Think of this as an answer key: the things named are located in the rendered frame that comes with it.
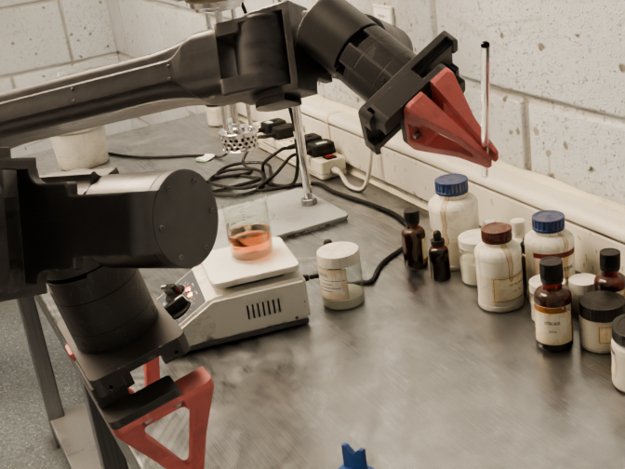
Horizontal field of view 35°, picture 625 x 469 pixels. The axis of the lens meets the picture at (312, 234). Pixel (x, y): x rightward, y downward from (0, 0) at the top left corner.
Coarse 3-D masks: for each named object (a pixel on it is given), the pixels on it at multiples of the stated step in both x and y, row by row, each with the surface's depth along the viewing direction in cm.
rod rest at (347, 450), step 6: (342, 444) 98; (348, 444) 98; (342, 450) 98; (348, 450) 98; (360, 450) 97; (348, 456) 98; (354, 456) 97; (360, 456) 97; (348, 462) 98; (354, 462) 98; (360, 462) 97; (366, 462) 98; (342, 468) 99; (348, 468) 99; (354, 468) 98; (360, 468) 98; (366, 468) 98; (372, 468) 98
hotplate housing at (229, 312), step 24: (216, 288) 129; (240, 288) 128; (264, 288) 128; (288, 288) 129; (216, 312) 127; (240, 312) 128; (264, 312) 129; (288, 312) 130; (192, 336) 127; (216, 336) 128; (240, 336) 130
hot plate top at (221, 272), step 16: (208, 256) 136; (224, 256) 135; (272, 256) 133; (288, 256) 132; (208, 272) 130; (224, 272) 130; (240, 272) 129; (256, 272) 128; (272, 272) 128; (288, 272) 129
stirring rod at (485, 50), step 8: (488, 48) 64; (488, 56) 65; (488, 64) 66; (488, 72) 67; (488, 80) 68; (488, 88) 69; (488, 96) 70; (488, 104) 71; (488, 112) 72; (488, 120) 73; (488, 128) 74; (488, 136) 76; (488, 144) 77; (488, 152) 78
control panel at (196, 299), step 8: (192, 272) 137; (184, 280) 136; (192, 280) 135; (184, 288) 134; (192, 288) 133; (200, 288) 131; (184, 296) 132; (192, 296) 131; (200, 296) 129; (192, 304) 129; (200, 304) 127; (192, 312) 127; (176, 320) 128
